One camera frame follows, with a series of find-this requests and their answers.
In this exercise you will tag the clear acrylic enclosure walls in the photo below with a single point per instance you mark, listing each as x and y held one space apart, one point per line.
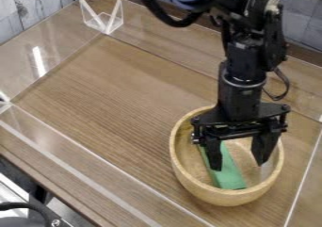
92 103

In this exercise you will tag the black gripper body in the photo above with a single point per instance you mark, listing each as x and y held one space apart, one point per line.
241 115

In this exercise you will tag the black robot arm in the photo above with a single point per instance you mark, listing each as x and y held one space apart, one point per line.
255 50

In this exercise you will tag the wooden bowl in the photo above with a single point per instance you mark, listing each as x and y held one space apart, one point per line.
191 173

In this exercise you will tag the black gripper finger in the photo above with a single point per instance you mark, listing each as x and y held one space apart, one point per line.
214 153
263 142

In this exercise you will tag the black metal mount bracket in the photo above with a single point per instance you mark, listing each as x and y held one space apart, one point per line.
41 215

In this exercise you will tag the clear acrylic corner bracket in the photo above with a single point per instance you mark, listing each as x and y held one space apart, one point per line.
103 22

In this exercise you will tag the green rectangular block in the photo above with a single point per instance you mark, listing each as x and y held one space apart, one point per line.
229 177

